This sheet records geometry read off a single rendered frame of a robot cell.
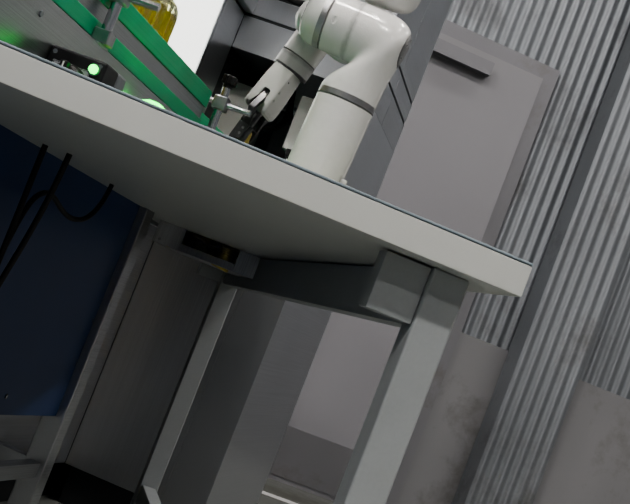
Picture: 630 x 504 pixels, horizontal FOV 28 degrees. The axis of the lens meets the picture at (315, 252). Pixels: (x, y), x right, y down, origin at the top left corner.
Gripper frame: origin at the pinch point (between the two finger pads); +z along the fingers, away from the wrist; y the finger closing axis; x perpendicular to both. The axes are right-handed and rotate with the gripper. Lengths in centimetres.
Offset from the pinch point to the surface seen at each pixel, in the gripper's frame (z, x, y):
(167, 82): 2.0, -4.9, 37.3
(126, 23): 0, -6, 63
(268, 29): -29, -33, -74
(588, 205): -80, 51, -332
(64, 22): 6, -3, 86
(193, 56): -10, -33, -42
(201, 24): -17, -35, -39
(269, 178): 7, 40, 122
